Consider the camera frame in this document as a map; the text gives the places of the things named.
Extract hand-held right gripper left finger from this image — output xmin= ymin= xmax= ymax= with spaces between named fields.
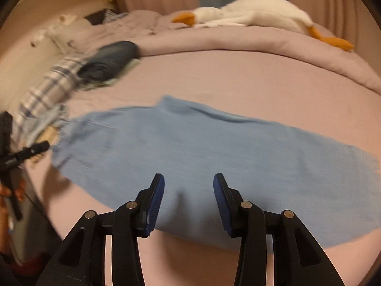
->
xmin=35 ymin=173 xmax=165 ymax=286

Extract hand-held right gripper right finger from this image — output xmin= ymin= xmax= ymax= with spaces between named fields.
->
xmin=213 ymin=173 xmax=346 ymax=286

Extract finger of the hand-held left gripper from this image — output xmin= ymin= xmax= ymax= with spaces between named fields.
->
xmin=4 ymin=141 xmax=50 ymax=171

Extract light blue denim pants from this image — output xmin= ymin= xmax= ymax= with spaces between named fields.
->
xmin=51 ymin=95 xmax=376 ymax=249

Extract person's left hand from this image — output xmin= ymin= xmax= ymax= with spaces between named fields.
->
xmin=0 ymin=181 xmax=27 ymax=203

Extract plaid pillow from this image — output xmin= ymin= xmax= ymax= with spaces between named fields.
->
xmin=12 ymin=52 xmax=90 ymax=132

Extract folded dark blue jeans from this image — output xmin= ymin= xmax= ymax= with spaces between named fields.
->
xmin=78 ymin=41 xmax=140 ymax=82

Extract pink bed sheet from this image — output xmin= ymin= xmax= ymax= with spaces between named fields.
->
xmin=24 ymin=48 xmax=381 ymax=286

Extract dark cloth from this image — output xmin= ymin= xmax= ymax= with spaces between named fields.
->
xmin=85 ymin=10 xmax=112 ymax=26

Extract blue striped shirt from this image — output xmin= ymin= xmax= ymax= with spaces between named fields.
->
xmin=104 ymin=9 xmax=129 ymax=23

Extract pink duvet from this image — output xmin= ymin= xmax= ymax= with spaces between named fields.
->
xmin=48 ymin=10 xmax=381 ymax=93

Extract white goose plush toy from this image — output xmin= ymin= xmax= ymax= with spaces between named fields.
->
xmin=173 ymin=0 xmax=355 ymax=51

